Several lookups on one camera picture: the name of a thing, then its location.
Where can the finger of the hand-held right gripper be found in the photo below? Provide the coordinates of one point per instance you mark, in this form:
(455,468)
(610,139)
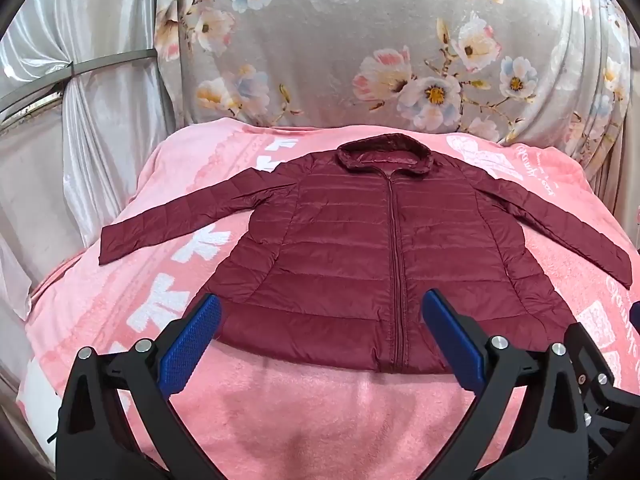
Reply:
(635,315)
(592,355)

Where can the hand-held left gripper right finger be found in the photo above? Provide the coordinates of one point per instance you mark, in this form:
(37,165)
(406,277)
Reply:
(452,342)

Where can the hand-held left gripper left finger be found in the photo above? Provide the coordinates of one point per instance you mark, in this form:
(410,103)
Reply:
(190,347)

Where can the maroon quilted puffer jacket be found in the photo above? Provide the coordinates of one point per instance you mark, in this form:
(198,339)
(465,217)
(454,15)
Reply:
(340,240)

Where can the pink bow-print blanket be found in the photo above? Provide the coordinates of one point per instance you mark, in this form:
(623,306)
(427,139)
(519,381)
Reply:
(310,410)

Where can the white satin curtain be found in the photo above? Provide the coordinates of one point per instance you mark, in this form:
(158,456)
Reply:
(110,120)

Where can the curved metal band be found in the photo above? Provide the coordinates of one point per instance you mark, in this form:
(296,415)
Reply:
(100,64)

